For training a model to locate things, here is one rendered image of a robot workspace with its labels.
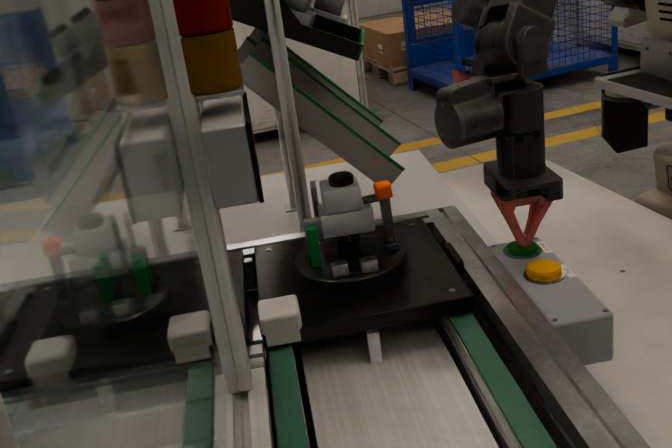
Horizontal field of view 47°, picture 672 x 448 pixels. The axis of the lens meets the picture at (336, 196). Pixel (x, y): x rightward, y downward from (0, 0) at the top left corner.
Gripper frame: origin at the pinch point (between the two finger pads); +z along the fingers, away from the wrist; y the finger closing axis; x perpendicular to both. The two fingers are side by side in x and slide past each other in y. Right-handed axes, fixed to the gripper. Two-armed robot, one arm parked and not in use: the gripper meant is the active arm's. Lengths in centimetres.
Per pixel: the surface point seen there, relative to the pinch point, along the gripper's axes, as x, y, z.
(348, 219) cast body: -21.7, 0.8, -7.0
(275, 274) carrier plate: -31.4, -3.7, 0.6
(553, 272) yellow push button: 0.1, 8.8, 0.5
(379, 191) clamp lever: -17.5, -0.4, -9.4
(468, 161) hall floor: 79, -300, 97
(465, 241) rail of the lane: -5.7, -6.8, 2.2
